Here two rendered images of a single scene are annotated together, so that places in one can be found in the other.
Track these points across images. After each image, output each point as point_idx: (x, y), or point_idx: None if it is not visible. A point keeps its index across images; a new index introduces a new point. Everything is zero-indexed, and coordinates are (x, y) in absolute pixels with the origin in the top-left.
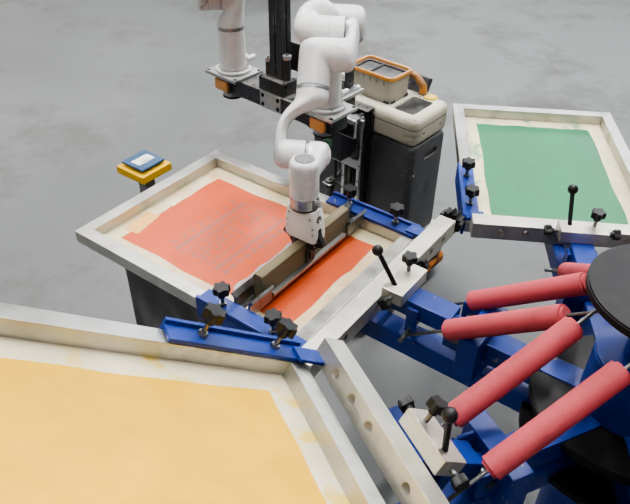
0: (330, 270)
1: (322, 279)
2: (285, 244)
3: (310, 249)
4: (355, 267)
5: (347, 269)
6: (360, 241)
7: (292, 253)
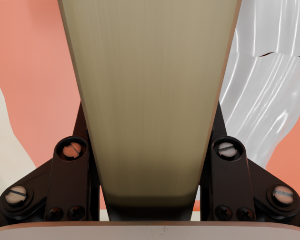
0: (61, 96)
1: (35, 37)
2: None
3: (53, 162)
4: (17, 144)
5: (25, 127)
6: (101, 207)
7: (67, 26)
